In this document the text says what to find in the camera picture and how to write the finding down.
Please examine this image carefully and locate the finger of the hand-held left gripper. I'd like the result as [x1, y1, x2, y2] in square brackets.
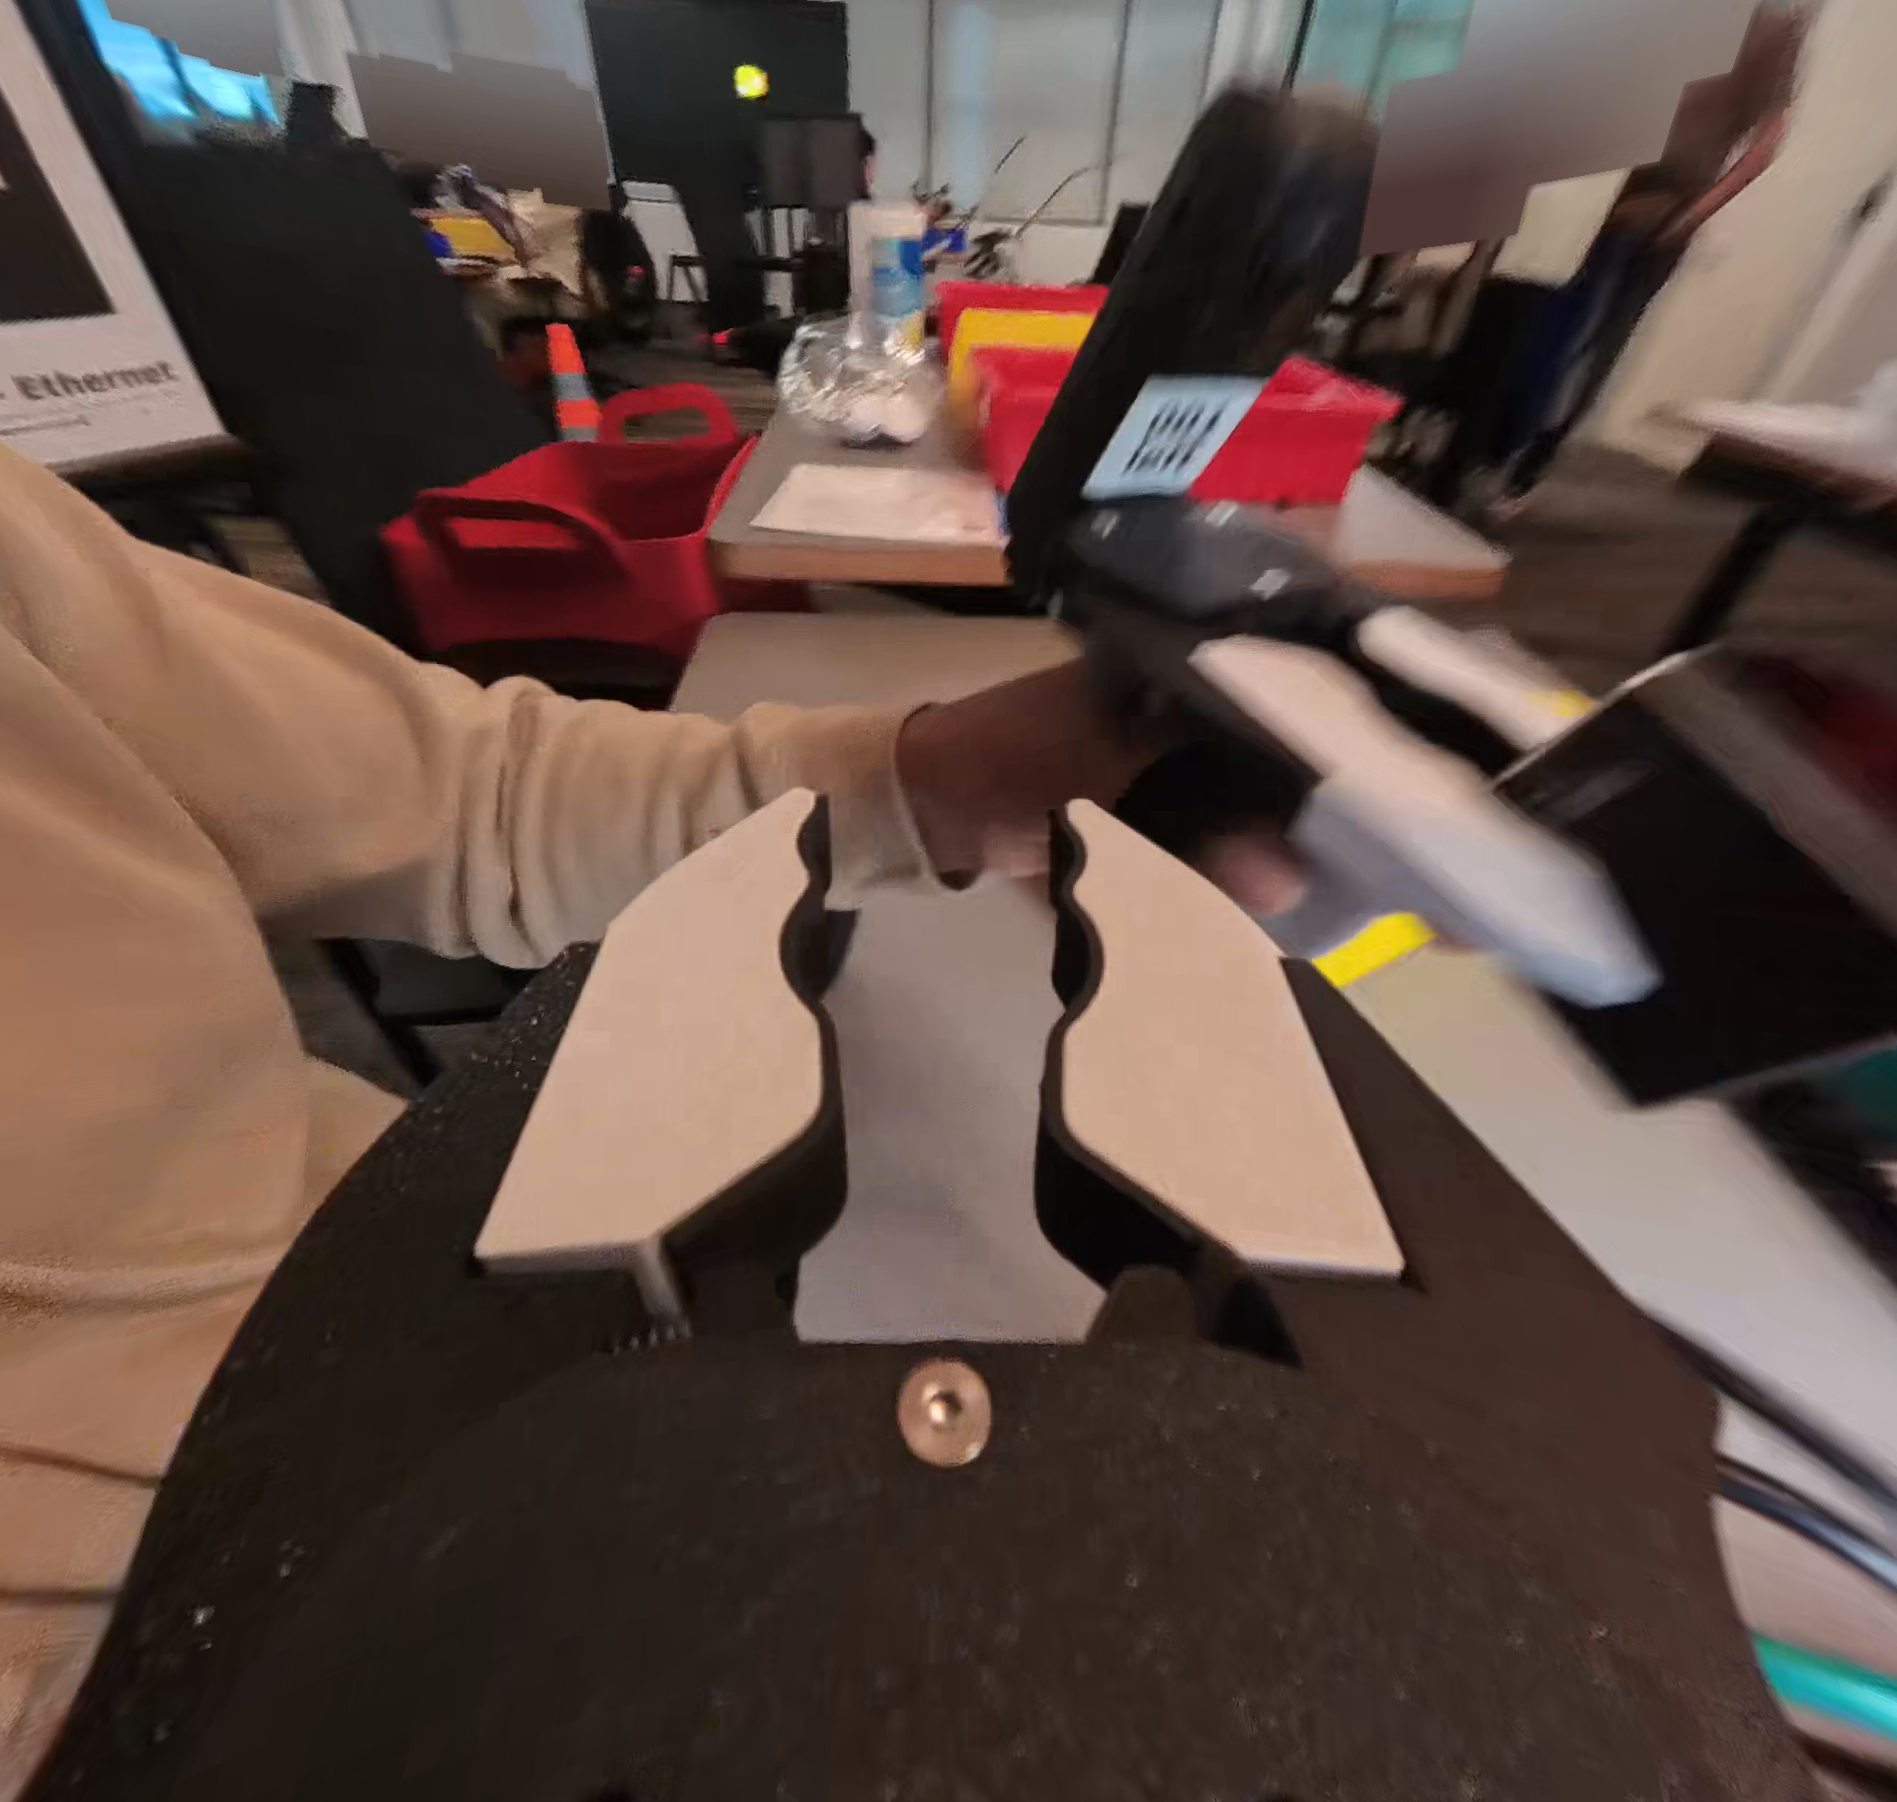
[1351, 599, 1601, 753]
[1183, 636, 1664, 1012]

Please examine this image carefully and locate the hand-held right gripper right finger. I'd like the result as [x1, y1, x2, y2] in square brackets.
[1036, 798, 1408, 1285]

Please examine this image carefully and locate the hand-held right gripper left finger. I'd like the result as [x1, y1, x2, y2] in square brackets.
[474, 788, 856, 1333]

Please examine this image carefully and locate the yellow plastic bin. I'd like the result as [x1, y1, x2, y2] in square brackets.
[1310, 683, 1603, 991]

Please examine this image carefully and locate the green ethernet cable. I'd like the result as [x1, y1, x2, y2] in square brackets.
[1754, 1628, 1897, 1747]

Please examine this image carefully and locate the person's left forearm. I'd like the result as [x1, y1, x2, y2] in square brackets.
[252, 594, 954, 977]

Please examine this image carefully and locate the person's left hand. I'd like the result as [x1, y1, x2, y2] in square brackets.
[893, 658, 1312, 922]

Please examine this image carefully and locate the large ribbed red bin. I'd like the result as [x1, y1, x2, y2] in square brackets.
[969, 346, 1406, 510]

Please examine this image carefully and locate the wipes canister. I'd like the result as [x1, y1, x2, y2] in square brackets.
[845, 198, 931, 360]

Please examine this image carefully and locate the black divider panel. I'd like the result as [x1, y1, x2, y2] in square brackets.
[1496, 644, 1897, 1110]

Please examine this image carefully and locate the clear plastic bag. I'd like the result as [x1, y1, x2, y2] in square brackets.
[778, 315, 954, 446]

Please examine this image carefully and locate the paper sheet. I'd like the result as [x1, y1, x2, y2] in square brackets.
[750, 461, 1013, 551]

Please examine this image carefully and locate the wooden top side table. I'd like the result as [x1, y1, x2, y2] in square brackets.
[1664, 392, 1897, 655]

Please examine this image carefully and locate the grey table with wooden edge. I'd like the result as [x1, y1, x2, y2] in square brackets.
[708, 407, 1513, 606]

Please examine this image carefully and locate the large black monitor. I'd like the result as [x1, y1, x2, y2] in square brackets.
[581, 0, 856, 192]

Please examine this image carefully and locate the red tote basket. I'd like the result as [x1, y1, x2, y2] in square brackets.
[382, 381, 813, 666]

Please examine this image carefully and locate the person's beige hoodie torso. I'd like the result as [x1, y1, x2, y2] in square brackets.
[0, 443, 477, 1751]

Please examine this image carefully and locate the orange traffic cone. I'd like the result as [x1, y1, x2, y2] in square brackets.
[543, 321, 604, 444]

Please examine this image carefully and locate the black fabric partition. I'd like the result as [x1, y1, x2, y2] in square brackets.
[132, 126, 553, 636]

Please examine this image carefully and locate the black and white tag poster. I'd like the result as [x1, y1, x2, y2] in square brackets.
[0, 0, 236, 473]

